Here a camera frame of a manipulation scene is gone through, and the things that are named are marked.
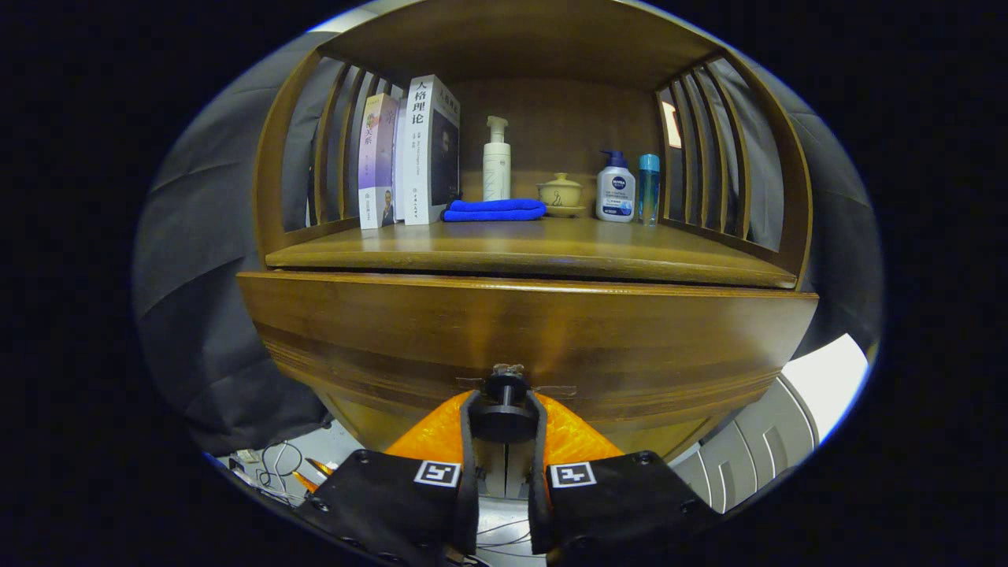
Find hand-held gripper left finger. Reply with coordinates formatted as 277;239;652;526
295;390;481;567

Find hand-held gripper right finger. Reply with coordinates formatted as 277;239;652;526
526;391;721;567

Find wooden drawer with black knob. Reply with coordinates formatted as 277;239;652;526
236;270;820;465

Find brown wooden countertop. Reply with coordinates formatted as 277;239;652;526
265;217;798;290

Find brown wooden cabinet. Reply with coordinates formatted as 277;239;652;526
252;0;814;501

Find grey plastic stool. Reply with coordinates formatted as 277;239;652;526
669;376;821;514

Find black backdrop cloth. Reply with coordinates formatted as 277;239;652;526
132;31;883;458

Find blue folded cloth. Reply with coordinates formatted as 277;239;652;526
442;198;547;223

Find white bottle with blue cap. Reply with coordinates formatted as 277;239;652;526
595;150;636;224

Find beige lidded teacup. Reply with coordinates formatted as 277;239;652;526
536;172;587;218

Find slim teal bottle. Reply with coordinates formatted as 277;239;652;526
638;154;661;227

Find thin white book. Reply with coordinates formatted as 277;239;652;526
392;98;409;221

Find purple book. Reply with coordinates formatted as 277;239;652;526
358;93;400;230

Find thick white book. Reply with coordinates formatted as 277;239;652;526
402;74;461;227

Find white pump bottle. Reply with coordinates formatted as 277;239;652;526
482;116;512;202

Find black cables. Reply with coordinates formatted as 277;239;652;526
228;439;332;505

